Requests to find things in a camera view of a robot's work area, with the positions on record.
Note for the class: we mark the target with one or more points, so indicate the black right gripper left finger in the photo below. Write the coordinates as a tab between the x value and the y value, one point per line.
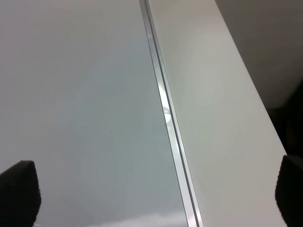
20	196

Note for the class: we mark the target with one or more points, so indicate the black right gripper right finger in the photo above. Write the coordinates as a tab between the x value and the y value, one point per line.
289	190

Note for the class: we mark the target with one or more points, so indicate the white whiteboard with aluminium frame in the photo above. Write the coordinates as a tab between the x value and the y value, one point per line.
83	93

